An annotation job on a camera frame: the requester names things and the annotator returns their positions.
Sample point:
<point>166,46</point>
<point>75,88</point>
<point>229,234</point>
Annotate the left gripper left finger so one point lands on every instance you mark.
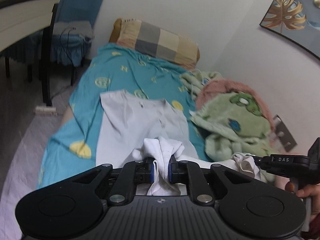
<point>124,181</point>

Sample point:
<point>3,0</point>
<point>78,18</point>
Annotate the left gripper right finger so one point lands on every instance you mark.
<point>193,177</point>

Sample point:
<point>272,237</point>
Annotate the white t-shirt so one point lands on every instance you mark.
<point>155,139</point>

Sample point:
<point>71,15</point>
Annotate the teal patterned bed sheet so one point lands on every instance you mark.
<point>72,149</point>

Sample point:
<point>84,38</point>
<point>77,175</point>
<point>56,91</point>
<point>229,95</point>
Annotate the green and pink blanket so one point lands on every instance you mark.
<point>230,116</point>

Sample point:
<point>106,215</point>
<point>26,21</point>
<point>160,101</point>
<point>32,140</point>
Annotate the plaid pillow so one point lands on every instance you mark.
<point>156,42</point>

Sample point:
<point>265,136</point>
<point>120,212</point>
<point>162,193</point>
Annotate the grey folded cloth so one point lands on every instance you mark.
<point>81,28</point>

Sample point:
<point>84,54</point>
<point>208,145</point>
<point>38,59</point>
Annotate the blue covered chair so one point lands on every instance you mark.
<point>70,49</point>

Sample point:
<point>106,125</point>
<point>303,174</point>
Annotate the grey wall outlet panel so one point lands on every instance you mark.
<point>282,137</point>

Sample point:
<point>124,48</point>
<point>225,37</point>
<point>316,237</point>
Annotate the leaf wall painting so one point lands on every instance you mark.
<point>295,20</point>

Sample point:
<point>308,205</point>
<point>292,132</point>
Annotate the white desk with black frame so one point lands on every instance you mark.
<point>21,18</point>

